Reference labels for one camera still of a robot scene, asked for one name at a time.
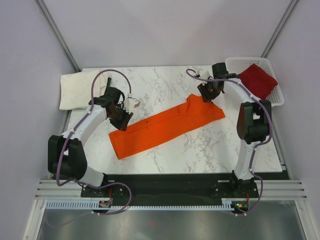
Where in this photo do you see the cream folded t shirt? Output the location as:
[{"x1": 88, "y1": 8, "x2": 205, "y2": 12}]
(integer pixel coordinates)
[{"x1": 59, "y1": 69, "x2": 100, "y2": 111}]

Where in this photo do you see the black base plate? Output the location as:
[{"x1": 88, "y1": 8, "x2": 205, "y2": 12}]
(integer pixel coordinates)
[{"x1": 80, "y1": 171, "x2": 289, "y2": 207}]

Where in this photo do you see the left aluminium corner post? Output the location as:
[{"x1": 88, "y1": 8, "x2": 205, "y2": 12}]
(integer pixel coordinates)
[{"x1": 34, "y1": 0, "x2": 81, "y2": 73}]

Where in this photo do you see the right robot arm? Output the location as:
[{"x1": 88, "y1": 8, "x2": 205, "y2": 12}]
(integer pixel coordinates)
[{"x1": 194, "y1": 62, "x2": 273, "y2": 197}]

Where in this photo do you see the aluminium corner post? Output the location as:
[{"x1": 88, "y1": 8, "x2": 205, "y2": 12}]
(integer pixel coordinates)
[
  {"x1": 260, "y1": 0, "x2": 300, "y2": 58},
  {"x1": 34, "y1": 0, "x2": 81, "y2": 73}
]

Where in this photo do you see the white plastic basket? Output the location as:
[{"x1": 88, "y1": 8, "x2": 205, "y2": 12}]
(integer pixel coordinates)
[{"x1": 225, "y1": 56, "x2": 285, "y2": 107}]

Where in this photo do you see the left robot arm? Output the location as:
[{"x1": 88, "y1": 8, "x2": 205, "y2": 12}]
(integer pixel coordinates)
[{"x1": 47, "y1": 87, "x2": 139, "y2": 197}]

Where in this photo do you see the dark green folded t shirt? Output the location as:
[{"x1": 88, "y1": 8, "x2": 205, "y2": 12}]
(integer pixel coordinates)
[{"x1": 106, "y1": 77, "x2": 112, "y2": 88}]

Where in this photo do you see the aluminium frame rail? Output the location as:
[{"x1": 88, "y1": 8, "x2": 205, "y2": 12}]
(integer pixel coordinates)
[{"x1": 35, "y1": 180, "x2": 307, "y2": 201}]

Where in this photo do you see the dark red t shirt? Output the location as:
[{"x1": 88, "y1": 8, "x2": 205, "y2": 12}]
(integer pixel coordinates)
[{"x1": 238, "y1": 64, "x2": 278, "y2": 100}]

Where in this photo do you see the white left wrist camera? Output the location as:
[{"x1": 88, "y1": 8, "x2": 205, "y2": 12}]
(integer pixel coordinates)
[{"x1": 124, "y1": 97, "x2": 140, "y2": 112}]

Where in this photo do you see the right aluminium corner post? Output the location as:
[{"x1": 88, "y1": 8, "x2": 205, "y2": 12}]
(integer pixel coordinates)
[{"x1": 260, "y1": 0, "x2": 300, "y2": 58}]

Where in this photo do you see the orange t shirt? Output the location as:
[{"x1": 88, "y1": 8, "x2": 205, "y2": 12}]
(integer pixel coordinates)
[{"x1": 109, "y1": 94, "x2": 225, "y2": 160}]

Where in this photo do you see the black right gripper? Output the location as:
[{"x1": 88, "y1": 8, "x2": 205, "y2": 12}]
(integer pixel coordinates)
[{"x1": 197, "y1": 78, "x2": 221, "y2": 104}]

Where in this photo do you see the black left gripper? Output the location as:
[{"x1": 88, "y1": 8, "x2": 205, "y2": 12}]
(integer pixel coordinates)
[{"x1": 108, "y1": 105, "x2": 134, "y2": 132}]

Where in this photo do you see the white slotted cable duct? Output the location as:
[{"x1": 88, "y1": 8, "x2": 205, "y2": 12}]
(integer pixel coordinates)
[{"x1": 45, "y1": 198, "x2": 234, "y2": 211}]

